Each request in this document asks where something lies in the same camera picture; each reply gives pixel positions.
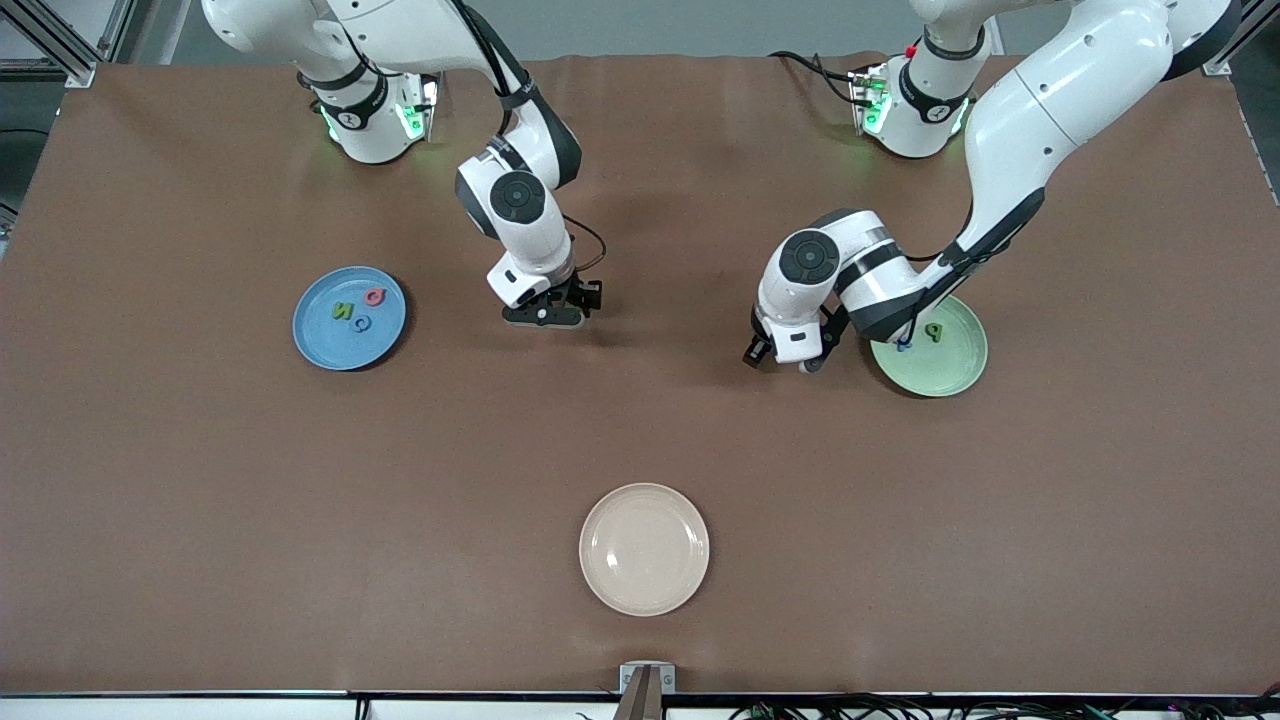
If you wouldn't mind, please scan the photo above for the green plate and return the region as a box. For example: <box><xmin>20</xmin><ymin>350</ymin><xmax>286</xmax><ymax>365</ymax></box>
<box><xmin>869</xmin><ymin>293</ymin><xmax>989</xmax><ymax>398</ymax></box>

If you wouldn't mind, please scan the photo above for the blue plate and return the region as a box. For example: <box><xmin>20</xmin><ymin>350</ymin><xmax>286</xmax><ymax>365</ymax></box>
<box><xmin>292</xmin><ymin>265</ymin><xmax>408</xmax><ymax>372</ymax></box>

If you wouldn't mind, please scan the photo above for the cream plate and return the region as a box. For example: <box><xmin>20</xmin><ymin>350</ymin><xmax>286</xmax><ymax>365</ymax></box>
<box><xmin>579</xmin><ymin>483</ymin><xmax>711</xmax><ymax>617</ymax></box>

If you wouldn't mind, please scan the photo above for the brown table cover cloth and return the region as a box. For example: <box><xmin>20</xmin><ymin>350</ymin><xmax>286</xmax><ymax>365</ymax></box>
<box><xmin>0</xmin><ymin>52</ymin><xmax>1280</xmax><ymax>696</ymax></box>

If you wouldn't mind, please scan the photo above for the black base cable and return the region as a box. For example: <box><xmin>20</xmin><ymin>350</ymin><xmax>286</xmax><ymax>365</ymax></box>
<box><xmin>768</xmin><ymin>50</ymin><xmax>863</xmax><ymax>107</ymax></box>

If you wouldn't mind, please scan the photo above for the grey metal mount bracket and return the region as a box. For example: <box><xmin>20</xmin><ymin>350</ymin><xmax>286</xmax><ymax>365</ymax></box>
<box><xmin>612</xmin><ymin>661</ymin><xmax>678</xmax><ymax>720</ymax></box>

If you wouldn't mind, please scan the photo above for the aluminium frame profile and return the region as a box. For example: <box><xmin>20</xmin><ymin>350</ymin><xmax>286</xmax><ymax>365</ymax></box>
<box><xmin>0</xmin><ymin>0</ymin><xmax>98</xmax><ymax>89</ymax></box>
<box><xmin>1197</xmin><ymin>0</ymin><xmax>1280</xmax><ymax>78</ymax></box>
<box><xmin>97</xmin><ymin>0</ymin><xmax>138</xmax><ymax>63</ymax></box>

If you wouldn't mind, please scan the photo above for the black cable tangle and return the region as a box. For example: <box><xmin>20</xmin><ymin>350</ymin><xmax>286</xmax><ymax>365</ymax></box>
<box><xmin>730</xmin><ymin>693</ymin><xmax>1280</xmax><ymax>720</ymax></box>

